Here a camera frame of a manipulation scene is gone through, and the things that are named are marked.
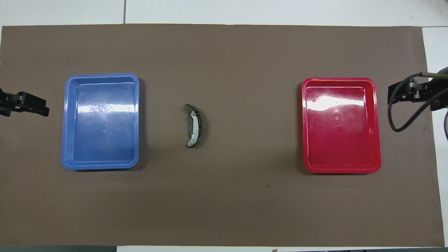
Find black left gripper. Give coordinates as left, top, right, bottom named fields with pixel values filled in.
left=0, top=86, right=50, bottom=117

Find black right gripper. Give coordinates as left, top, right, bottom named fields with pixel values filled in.
left=387, top=77, right=448, bottom=111

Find curved brake shoe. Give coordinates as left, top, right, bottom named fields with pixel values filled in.
left=184, top=103, right=204, bottom=148

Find red plastic tray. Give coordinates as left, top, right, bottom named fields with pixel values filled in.
left=301, top=77, right=382, bottom=174

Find blue plastic tray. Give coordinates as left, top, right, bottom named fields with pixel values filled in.
left=61, top=73, right=140, bottom=171

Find brown table mat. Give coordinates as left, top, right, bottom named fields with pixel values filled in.
left=0, top=24, right=445, bottom=247

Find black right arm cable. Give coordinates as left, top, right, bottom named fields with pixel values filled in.
left=387, top=72, right=448, bottom=133

